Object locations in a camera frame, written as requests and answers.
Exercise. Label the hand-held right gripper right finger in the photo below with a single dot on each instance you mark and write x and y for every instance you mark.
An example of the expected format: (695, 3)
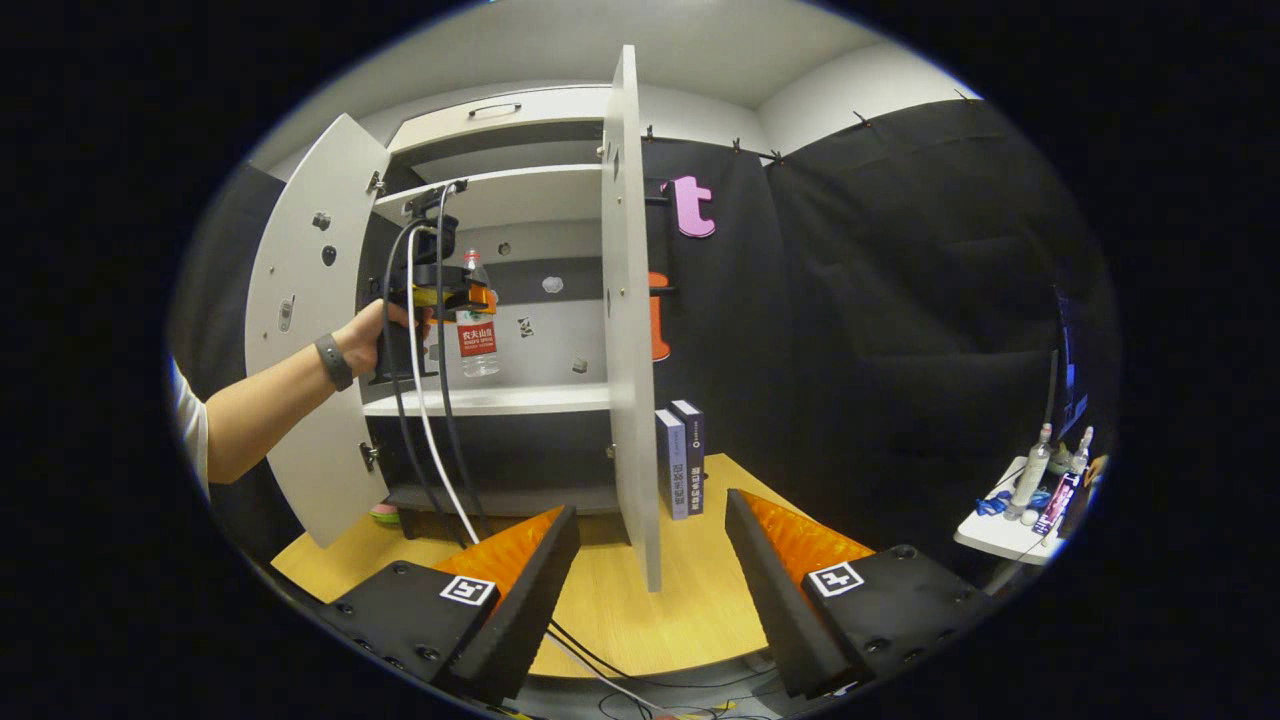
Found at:
(775, 610)

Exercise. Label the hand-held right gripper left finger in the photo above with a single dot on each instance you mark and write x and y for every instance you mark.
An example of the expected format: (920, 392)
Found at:
(530, 610)

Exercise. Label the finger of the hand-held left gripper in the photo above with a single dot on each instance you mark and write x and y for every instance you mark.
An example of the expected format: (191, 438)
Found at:
(445, 275)

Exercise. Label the clear water bottle red label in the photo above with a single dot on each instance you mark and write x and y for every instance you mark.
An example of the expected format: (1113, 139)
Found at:
(477, 340)

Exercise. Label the white cabinet door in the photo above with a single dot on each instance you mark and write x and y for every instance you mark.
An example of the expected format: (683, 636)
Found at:
(300, 250)
(630, 400)

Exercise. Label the white cabinet with shelves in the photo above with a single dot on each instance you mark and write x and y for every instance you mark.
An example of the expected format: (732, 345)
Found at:
(500, 400)

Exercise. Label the black wrist band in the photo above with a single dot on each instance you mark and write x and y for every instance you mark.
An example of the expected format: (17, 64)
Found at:
(333, 362)

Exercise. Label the pink object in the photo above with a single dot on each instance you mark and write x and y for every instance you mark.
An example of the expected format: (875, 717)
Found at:
(385, 514)

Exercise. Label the white side table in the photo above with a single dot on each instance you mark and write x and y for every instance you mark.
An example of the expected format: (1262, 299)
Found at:
(1000, 538)

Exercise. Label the blue plastic items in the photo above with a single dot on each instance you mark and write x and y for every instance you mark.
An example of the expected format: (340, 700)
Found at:
(992, 506)

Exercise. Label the clear spray bottle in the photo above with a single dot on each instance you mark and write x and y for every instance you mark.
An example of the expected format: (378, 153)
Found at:
(1030, 480)

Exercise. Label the white shirt sleeve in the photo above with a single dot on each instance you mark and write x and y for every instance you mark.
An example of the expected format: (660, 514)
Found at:
(190, 425)

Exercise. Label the pink and purple packet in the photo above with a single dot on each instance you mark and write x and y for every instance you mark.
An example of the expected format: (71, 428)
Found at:
(1058, 505)

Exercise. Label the black backdrop cloth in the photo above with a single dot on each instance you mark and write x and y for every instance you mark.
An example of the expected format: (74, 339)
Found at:
(880, 300)

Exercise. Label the small clear bottle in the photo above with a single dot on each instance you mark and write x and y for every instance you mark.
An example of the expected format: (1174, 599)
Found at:
(1082, 452)

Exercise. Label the dark monitor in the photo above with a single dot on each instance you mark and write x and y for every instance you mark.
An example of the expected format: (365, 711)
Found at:
(1072, 395)

